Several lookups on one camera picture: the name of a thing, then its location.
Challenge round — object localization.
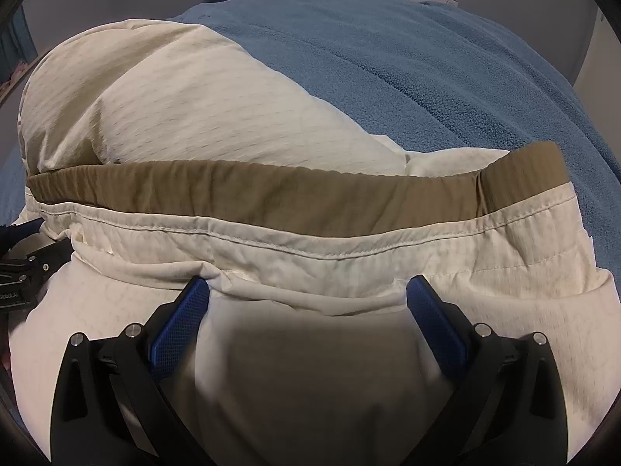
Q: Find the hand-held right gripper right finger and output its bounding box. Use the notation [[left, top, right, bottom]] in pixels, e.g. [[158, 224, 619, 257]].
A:
[[402, 274, 568, 466]]

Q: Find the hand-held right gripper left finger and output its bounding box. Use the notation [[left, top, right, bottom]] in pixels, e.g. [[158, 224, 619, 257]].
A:
[[50, 276, 217, 466]]

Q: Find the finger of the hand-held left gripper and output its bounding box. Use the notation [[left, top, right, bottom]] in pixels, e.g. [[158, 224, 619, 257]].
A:
[[0, 218, 45, 254]]

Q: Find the cream hooded jacket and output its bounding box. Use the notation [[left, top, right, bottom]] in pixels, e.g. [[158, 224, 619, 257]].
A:
[[0, 18, 621, 466]]

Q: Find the blue curtain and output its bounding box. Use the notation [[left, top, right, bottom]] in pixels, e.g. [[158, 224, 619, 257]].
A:
[[0, 2, 38, 76]]

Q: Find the blue fleece blanket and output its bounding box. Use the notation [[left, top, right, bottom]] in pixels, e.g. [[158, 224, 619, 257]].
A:
[[0, 0, 621, 282]]

